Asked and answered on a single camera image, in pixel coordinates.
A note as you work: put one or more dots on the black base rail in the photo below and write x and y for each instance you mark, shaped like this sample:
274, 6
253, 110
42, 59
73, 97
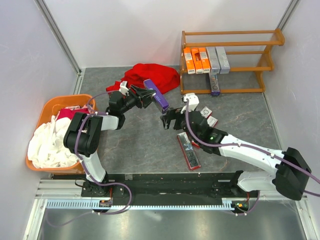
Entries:
175, 189

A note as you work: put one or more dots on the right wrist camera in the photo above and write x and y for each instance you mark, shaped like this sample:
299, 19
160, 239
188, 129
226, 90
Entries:
191, 102

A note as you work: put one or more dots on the red r&o box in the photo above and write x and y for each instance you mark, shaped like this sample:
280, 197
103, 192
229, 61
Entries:
188, 151
212, 121
206, 112

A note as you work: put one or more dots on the orange toothpaste box top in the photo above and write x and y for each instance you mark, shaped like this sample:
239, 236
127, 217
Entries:
204, 60

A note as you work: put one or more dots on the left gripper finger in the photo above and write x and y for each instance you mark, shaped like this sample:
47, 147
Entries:
143, 92
146, 101

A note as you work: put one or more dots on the wooden two-tier shelf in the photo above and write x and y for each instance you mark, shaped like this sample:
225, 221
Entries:
246, 51

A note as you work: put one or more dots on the purple R&O box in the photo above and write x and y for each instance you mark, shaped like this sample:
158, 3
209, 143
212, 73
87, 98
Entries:
214, 85
158, 98

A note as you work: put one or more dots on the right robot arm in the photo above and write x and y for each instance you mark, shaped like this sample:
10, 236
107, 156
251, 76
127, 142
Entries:
285, 171

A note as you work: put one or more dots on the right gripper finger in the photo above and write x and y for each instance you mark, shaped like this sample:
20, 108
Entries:
166, 121
172, 111

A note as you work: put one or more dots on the magenta cloth in basket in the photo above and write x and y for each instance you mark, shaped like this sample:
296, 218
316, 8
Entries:
70, 111

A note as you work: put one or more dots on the orange toothpaste box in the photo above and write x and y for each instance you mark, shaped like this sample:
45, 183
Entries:
204, 60
189, 61

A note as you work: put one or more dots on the orange plastic basket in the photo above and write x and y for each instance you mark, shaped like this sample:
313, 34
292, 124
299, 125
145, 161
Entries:
51, 108

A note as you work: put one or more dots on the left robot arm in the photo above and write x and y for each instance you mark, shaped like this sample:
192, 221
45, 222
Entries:
83, 134

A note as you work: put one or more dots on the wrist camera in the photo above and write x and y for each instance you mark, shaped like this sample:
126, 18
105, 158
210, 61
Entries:
191, 102
123, 88

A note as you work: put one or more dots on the red cloth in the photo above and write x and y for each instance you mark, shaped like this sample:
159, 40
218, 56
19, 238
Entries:
165, 78

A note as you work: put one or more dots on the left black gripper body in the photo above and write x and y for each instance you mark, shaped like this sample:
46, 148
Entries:
133, 100

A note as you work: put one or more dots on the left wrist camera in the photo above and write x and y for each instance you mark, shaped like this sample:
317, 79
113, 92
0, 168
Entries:
123, 88

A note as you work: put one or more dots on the silver toothpaste box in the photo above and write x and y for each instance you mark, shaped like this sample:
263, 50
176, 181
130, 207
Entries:
213, 60
223, 60

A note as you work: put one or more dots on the red R&O box bottom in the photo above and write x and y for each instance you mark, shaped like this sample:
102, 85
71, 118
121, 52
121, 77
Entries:
188, 151

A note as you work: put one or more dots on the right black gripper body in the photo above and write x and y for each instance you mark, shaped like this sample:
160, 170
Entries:
180, 122

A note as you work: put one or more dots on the white cloth in basket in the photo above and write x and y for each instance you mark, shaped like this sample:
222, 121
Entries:
46, 148

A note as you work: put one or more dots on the orange toothpaste box windowed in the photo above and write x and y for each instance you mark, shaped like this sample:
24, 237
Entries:
197, 60

